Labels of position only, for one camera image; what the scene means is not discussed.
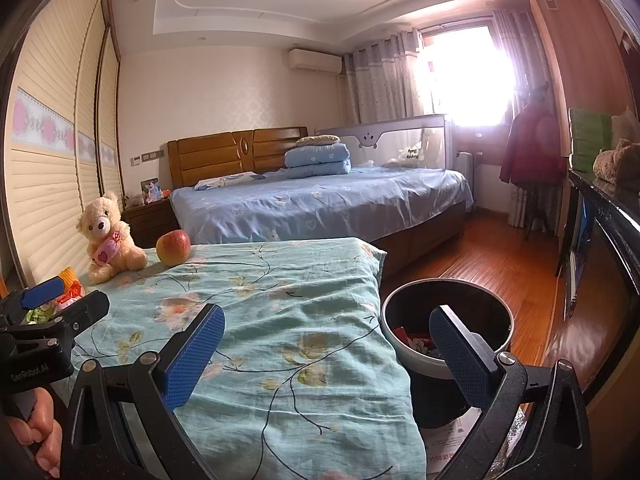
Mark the small red wrapper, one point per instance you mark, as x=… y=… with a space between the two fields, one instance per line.
x=74 y=296

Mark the brown plush toy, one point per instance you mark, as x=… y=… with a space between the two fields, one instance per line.
x=617 y=162

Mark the folded blue quilt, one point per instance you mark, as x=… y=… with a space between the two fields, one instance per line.
x=320 y=160

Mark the stack of green boxes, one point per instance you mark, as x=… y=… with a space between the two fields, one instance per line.
x=590 y=140

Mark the cream teddy bear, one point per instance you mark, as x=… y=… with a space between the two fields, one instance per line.
x=107 y=240

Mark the red apple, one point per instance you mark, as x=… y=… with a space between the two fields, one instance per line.
x=173 y=248

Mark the dark coat stand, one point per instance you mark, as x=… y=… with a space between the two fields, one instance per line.
x=537 y=205

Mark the white printed paper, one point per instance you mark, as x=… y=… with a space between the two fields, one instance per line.
x=450 y=450

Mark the wall switch panel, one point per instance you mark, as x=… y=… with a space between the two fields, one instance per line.
x=147 y=157

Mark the white air conditioner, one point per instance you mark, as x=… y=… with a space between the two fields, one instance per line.
x=315 y=60

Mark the floral teal tablecloth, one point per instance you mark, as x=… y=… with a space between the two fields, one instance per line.
x=280 y=360

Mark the dark wooden nightstand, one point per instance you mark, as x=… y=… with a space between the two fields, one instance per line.
x=150 y=225

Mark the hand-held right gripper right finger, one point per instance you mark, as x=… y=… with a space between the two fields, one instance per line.
x=462 y=355

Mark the wooden headboard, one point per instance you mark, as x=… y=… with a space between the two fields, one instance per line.
x=215 y=157

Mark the cream sliding wardrobe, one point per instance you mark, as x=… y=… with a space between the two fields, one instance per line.
x=55 y=170

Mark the white radiator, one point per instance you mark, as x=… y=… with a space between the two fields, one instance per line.
x=466 y=162

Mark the black tv stand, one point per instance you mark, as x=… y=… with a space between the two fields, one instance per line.
x=605 y=260

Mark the small orange foam net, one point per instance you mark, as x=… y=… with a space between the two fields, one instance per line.
x=68 y=280

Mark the white blue cartoon pillow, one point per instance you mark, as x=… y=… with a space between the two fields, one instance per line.
x=227 y=181

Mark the dark red coat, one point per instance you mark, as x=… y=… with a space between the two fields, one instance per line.
x=532 y=145

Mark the bed with blue sheet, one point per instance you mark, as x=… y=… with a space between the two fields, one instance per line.
x=325 y=205

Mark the grey bed guard rail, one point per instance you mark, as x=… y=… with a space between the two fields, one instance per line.
x=395 y=132

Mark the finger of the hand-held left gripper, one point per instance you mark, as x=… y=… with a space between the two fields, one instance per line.
x=44 y=294
x=85 y=312

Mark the photo frame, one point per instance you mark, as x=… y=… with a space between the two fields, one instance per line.
x=150 y=191

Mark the grey dotted curtain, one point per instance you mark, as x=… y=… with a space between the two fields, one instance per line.
x=380 y=80
x=510 y=50

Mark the patterned pillow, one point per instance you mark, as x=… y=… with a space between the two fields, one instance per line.
x=315 y=141

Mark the person's left hand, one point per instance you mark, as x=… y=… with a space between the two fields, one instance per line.
x=45 y=425

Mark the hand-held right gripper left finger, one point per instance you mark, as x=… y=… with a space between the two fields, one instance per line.
x=192 y=360

